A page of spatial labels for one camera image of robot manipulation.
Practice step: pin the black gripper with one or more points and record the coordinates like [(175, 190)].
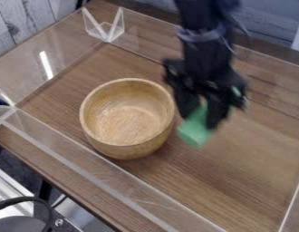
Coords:
[(204, 74)]

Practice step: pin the green rectangular block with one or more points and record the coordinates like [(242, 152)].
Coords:
[(192, 130)]

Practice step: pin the light brown wooden bowl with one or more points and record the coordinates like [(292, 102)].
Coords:
[(127, 117)]

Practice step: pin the black table leg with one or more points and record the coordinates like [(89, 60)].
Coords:
[(45, 191)]

